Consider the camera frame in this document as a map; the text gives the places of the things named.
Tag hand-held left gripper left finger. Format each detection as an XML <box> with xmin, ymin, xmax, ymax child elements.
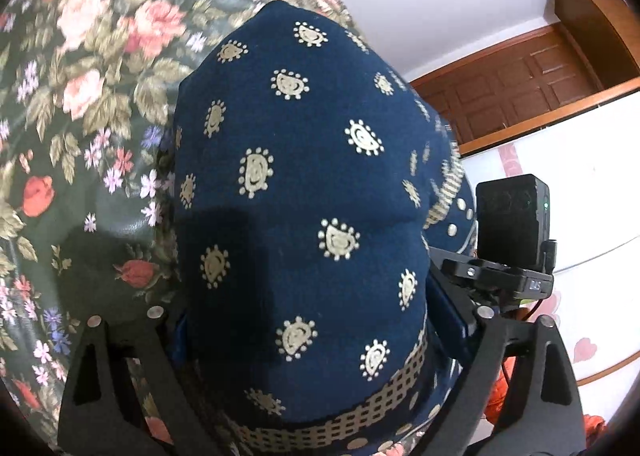
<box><xmin>56</xmin><ymin>305</ymin><xmax>223</xmax><ymax>456</ymax></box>

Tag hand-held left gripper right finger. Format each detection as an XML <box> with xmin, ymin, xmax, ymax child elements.
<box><xmin>419</xmin><ymin>246</ymin><xmax>587</xmax><ymax>456</ymax></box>

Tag navy patterned hoodie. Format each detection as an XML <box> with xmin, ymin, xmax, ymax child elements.
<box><xmin>159</xmin><ymin>0</ymin><xmax>480</xmax><ymax>456</ymax></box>

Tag orange cloth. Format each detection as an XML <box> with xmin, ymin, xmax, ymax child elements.
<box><xmin>486</xmin><ymin>353</ymin><xmax>608</xmax><ymax>439</ymax></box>

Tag white pink printed sheet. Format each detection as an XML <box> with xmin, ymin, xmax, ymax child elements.
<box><xmin>459</xmin><ymin>94</ymin><xmax>640</xmax><ymax>387</ymax></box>

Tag brown wooden door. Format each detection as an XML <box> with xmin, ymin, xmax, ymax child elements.
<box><xmin>409</xmin><ymin>22</ymin><xmax>603</xmax><ymax>158</ymax></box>

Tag brown wooden wardrobe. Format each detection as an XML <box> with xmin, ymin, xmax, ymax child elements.
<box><xmin>552</xmin><ymin>0</ymin><xmax>640</xmax><ymax>93</ymax></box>

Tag floral bedspread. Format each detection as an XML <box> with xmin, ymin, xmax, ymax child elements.
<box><xmin>0</xmin><ymin>0</ymin><xmax>436</xmax><ymax>456</ymax></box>

